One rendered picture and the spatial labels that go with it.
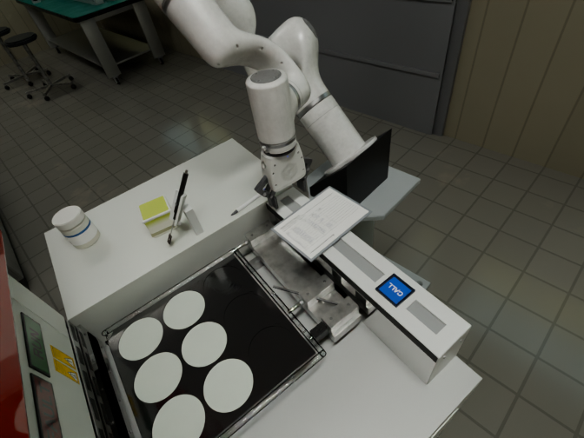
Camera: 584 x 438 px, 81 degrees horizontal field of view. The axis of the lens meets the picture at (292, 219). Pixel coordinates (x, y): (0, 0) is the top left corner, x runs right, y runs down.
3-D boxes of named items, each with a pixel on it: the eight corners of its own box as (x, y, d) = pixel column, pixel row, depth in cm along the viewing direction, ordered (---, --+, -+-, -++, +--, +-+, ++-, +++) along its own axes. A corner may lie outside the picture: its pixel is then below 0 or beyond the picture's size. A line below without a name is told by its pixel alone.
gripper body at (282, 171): (268, 159, 73) (276, 196, 81) (306, 138, 76) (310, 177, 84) (250, 145, 77) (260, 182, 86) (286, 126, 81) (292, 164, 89)
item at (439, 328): (428, 386, 69) (440, 359, 59) (275, 235, 103) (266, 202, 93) (456, 355, 72) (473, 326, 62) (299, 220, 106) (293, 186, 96)
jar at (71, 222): (76, 254, 88) (53, 229, 81) (71, 239, 93) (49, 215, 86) (103, 239, 91) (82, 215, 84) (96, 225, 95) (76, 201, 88)
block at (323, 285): (308, 308, 78) (307, 302, 76) (299, 299, 80) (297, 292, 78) (335, 288, 81) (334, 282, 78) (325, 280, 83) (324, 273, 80)
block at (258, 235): (253, 248, 93) (250, 241, 91) (246, 241, 95) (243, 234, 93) (276, 232, 95) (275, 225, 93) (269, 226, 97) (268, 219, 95)
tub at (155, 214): (153, 240, 88) (142, 222, 83) (148, 222, 93) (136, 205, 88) (181, 227, 90) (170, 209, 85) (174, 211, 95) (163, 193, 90)
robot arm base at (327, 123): (348, 155, 118) (316, 111, 116) (388, 129, 102) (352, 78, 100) (315, 183, 108) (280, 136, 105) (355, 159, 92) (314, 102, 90)
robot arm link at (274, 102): (274, 118, 80) (250, 139, 75) (263, 62, 70) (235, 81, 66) (304, 126, 76) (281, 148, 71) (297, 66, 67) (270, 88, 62)
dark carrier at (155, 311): (160, 484, 58) (159, 484, 57) (107, 335, 79) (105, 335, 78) (315, 354, 69) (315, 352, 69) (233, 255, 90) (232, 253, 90)
